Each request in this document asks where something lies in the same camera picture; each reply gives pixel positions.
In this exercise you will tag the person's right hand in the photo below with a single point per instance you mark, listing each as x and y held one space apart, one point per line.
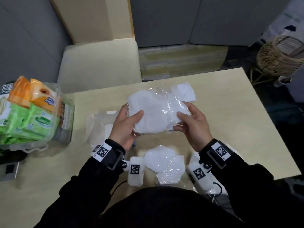
197 130

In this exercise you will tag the person's left hand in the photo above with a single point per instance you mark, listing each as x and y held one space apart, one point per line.
122 130

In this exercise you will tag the person's left thumb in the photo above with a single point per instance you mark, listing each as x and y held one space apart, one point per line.
136 117

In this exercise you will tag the person's right thumb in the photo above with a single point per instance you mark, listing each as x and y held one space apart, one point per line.
180 128

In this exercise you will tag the clear bag of white masks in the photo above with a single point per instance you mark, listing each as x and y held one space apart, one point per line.
154 111

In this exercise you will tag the person's right forearm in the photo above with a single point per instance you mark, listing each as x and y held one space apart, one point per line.
251 189

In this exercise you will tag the person's left forearm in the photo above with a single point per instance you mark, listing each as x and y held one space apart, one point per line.
87 189

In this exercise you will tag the flat clear mask packet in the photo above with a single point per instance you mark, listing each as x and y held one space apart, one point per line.
99 128

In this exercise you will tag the clear packet of folded masks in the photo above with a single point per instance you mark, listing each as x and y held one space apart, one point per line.
165 163

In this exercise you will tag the cream chair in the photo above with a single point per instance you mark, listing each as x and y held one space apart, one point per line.
99 64

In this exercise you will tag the striped rug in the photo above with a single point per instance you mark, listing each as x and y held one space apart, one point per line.
180 60

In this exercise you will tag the clear plastic storage container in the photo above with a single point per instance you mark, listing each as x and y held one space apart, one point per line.
64 123

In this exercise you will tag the person's black clothing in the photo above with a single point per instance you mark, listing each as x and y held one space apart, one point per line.
166 208

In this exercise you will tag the orange wipes packet with print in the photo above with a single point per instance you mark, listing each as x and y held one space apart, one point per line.
45 97

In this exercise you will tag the grey sofa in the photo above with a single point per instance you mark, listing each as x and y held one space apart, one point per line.
190 21

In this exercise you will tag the wicker basket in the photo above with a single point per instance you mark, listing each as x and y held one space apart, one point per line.
276 58

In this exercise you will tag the plain orange wipes packet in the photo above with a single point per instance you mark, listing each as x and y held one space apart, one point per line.
20 91

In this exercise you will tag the white and green wipes packet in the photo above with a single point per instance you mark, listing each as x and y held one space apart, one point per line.
3 104

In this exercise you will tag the silver device with black square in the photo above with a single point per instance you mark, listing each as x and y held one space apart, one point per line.
8 170

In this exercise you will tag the white plastic bag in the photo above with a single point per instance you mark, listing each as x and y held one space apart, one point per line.
285 18

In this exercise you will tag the black right wrist mount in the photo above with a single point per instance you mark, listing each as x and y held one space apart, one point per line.
217 151

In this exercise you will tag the black wrist mount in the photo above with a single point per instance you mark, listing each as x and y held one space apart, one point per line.
217 151
106 153

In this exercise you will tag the black left wrist mount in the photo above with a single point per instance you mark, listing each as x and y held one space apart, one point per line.
106 153

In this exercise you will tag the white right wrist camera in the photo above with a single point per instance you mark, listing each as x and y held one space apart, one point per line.
199 176

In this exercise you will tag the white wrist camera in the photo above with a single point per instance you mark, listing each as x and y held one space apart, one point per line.
135 172
199 176

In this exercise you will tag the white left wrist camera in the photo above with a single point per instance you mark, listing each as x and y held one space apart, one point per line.
135 172

